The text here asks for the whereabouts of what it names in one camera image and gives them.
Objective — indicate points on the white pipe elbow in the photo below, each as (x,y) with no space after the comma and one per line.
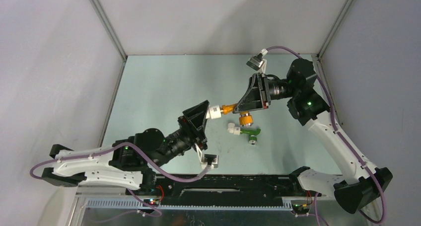
(214,112)
(233,129)

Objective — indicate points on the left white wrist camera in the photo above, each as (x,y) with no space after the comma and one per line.
(207,157)

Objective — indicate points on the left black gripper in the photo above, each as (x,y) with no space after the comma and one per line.
(197,133)

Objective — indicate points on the orange water faucet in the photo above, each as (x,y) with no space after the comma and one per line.
(245,117)

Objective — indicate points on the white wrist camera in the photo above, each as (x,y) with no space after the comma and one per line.
(258,62)
(207,157)

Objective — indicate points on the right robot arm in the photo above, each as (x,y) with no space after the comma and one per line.
(360,181)

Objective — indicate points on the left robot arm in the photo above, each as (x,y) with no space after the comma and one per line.
(132,163)

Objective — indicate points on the green water faucet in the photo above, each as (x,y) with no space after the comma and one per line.
(251,134)

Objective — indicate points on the white ventilated cable duct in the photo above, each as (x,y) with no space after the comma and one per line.
(133,204)

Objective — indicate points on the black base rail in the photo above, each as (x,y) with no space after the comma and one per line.
(226,190)

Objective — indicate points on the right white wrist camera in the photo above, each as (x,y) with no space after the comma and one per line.
(258,62)

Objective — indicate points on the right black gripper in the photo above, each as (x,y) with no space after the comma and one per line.
(257,96)

